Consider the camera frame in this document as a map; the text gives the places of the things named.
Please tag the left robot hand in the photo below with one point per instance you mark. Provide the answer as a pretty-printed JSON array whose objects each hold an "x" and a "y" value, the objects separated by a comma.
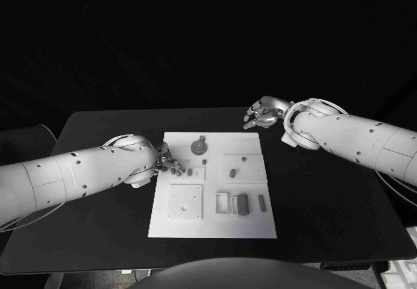
[{"x": 166, "y": 161}]

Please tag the black mesh chair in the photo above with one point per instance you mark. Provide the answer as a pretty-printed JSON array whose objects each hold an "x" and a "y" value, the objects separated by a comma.
[{"x": 21, "y": 144}]

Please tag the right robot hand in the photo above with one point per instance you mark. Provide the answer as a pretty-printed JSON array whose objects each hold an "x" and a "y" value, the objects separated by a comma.
[{"x": 271, "y": 106}]

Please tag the white moulded packaging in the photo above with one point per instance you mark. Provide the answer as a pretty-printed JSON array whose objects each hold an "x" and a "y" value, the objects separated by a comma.
[{"x": 401, "y": 268}]

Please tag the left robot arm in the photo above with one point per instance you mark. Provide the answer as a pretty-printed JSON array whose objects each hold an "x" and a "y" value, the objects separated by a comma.
[{"x": 80, "y": 171}]

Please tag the short grey cylinder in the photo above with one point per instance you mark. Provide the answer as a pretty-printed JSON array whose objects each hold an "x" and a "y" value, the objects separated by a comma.
[{"x": 231, "y": 173}]

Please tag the thick long grey cylinder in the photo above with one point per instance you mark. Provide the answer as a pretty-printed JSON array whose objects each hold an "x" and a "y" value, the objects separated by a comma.
[{"x": 242, "y": 204}]

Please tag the grey gear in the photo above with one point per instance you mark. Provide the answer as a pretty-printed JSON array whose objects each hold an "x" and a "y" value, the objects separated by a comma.
[{"x": 197, "y": 147}]

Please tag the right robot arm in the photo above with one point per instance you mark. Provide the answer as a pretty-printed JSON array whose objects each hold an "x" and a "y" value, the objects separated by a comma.
[{"x": 350, "y": 135}]

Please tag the white task board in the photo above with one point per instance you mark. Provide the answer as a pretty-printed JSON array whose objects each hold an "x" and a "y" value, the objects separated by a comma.
[{"x": 210, "y": 223}]

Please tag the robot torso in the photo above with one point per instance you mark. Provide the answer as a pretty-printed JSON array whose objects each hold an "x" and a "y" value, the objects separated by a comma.
[{"x": 249, "y": 275}]

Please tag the thin long grey cylinder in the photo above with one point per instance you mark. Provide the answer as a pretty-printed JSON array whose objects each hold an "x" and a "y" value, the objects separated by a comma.
[{"x": 261, "y": 203}]

